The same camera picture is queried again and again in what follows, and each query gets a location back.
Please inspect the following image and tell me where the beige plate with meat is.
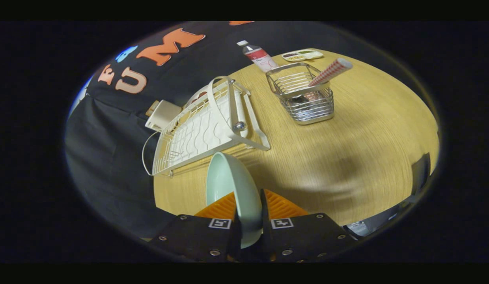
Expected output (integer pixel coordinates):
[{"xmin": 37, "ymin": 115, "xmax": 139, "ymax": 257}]
[{"xmin": 184, "ymin": 85, "xmax": 210, "ymax": 109}]

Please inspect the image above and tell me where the pale green plate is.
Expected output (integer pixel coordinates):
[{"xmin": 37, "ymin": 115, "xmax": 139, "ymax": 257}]
[{"xmin": 205, "ymin": 152, "xmax": 263, "ymax": 249}]

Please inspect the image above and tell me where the white divided snack tray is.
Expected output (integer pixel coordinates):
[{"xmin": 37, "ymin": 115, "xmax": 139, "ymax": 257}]
[{"xmin": 281, "ymin": 49, "xmax": 324, "ymax": 63}]

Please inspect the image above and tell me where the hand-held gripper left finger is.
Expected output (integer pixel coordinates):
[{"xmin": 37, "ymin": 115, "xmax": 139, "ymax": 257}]
[{"xmin": 150, "ymin": 192, "xmax": 242, "ymax": 263}]

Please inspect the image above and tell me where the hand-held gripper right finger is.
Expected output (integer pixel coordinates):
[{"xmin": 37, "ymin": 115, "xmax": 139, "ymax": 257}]
[{"xmin": 260, "ymin": 189, "xmax": 357, "ymax": 263}]

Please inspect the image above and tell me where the white wire dish rack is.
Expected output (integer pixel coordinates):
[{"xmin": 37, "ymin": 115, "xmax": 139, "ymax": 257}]
[{"xmin": 142, "ymin": 76, "xmax": 271, "ymax": 177}]

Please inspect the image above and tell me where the clear bottle red label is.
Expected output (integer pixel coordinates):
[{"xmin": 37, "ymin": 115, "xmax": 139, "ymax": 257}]
[{"xmin": 237, "ymin": 40, "xmax": 279, "ymax": 73}]

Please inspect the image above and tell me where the cream toaster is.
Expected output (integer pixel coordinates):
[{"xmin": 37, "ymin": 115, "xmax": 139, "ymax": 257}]
[{"xmin": 145, "ymin": 100, "xmax": 183, "ymax": 132}]

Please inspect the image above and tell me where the silver wire basket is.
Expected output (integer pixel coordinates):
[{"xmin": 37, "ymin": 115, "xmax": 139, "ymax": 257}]
[{"xmin": 266, "ymin": 62, "xmax": 335, "ymax": 125}]

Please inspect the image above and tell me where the red checked handle spoon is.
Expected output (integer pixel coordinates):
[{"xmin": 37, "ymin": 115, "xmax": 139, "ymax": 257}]
[{"xmin": 292, "ymin": 58, "xmax": 353, "ymax": 115}]

